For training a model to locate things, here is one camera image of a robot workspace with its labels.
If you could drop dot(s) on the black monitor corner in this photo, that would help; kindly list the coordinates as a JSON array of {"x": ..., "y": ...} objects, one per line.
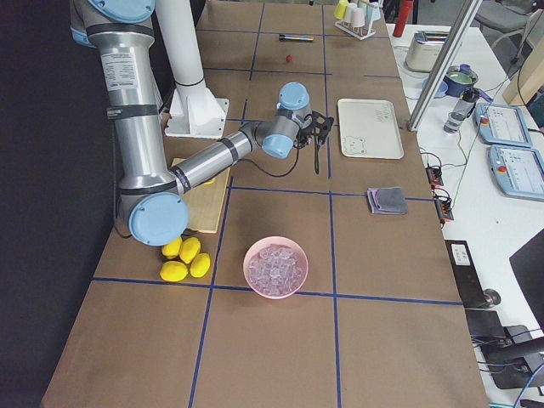
[{"x": 527, "y": 265}]

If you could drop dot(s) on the lower teach pendant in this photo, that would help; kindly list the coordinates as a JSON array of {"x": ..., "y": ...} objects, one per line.
[{"x": 518, "y": 171}]

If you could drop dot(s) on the cream toaster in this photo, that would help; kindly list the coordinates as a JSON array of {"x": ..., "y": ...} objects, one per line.
[{"x": 424, "y": 50}]

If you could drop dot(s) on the blue cup on rack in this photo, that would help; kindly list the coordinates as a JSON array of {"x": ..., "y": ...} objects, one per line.
[{"x": 372, "y": 9}]

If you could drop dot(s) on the aluminium frame post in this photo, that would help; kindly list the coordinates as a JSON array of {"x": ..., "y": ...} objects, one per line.
[{"x": 444, "y": 60}]

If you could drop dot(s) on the cream bear serving tray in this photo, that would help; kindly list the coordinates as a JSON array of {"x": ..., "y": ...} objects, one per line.
[{"x": 368, "y": 129}]

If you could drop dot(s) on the grey office chair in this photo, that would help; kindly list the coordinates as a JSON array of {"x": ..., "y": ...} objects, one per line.
[{"x": 510, "y": 18}]

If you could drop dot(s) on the pink bowl of ice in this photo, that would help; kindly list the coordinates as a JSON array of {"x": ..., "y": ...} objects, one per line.
[{"x": 275, "y": 267}]

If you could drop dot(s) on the yellow lemon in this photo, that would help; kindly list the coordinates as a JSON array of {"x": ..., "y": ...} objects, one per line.
[
  {"x": 200, "y": 265},
  {"x": 189, "y": 249},
  {"x": 171, "y": 249},
  {"x": 174, "y": 271}
]

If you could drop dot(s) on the dark blue lidded pot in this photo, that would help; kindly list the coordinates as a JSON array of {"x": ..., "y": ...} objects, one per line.
[{"x": 458, "y": 78}]

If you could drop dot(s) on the purple cloth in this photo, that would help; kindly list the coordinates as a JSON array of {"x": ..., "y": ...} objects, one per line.
[{"x": 372, "y": 200}]

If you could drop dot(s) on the teach pendant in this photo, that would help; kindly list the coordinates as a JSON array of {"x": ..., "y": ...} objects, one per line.
[
  {"x": 518, "y": 171},
  {"x": 501, "y": 125}
]

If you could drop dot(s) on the white label card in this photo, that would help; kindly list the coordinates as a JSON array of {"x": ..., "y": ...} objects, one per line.
[{"x": 460, "y": 255}]

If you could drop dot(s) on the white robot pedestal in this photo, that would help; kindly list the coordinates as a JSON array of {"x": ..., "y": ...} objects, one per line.
[{"x": 195, "y": 111}]

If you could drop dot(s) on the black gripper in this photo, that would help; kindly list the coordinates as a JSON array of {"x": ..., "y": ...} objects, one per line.
[{"x": 307, "y": 137}]

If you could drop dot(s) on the red bottle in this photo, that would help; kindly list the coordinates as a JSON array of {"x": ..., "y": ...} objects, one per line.
[{"x": 405, "y": 8}]

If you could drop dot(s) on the black power strip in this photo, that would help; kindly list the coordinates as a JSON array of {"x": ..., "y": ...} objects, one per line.
[
  {"x": 434, "y": 174},
  {"x": 443, "y": 202}
]

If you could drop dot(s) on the clear water bottle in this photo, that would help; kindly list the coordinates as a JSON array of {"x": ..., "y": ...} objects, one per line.
[{"x": 462, "y": 110}]

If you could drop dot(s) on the steel muddler black tip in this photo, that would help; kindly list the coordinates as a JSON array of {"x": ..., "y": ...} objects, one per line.
[{"x": 295, "y": 38}]

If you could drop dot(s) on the upper teach pendant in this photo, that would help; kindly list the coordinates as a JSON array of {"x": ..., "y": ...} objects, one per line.
[{"x": 501, "y": 125}]

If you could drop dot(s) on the pink cup on rack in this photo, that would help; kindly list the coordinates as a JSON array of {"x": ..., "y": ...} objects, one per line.
[{"x": 355, "y": 16}]

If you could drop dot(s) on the bamboo cutting board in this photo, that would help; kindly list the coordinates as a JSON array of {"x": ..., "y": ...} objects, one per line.
[{"x": 202, "y": 206}]

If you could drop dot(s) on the yellow-green cup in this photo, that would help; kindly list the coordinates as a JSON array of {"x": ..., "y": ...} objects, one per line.
[{"x": 341, "y": 9}]

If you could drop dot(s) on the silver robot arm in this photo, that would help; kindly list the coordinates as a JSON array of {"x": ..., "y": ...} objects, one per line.
[{"x": 150, "y": 193}]

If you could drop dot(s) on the black monitor stand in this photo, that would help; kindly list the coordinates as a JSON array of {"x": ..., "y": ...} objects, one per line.
[{"x": 512, "y": 354}]

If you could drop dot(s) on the white cup drying rack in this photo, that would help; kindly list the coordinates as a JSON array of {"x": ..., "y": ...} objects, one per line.
[{"x": 361, "y": 33}]

